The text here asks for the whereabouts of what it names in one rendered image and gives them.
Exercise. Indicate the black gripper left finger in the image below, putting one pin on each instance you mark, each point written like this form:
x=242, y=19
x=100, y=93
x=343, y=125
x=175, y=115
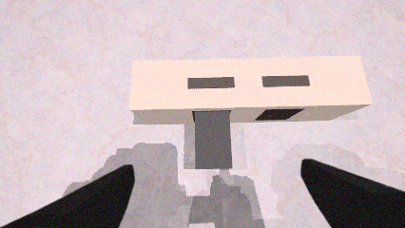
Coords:
x=100, y=204

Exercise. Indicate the black two-prong charger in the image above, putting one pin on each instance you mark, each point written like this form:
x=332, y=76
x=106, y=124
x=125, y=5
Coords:
x=213, y=140

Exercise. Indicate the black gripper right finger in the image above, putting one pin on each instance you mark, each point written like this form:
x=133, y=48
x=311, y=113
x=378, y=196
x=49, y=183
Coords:
x=347, y=200

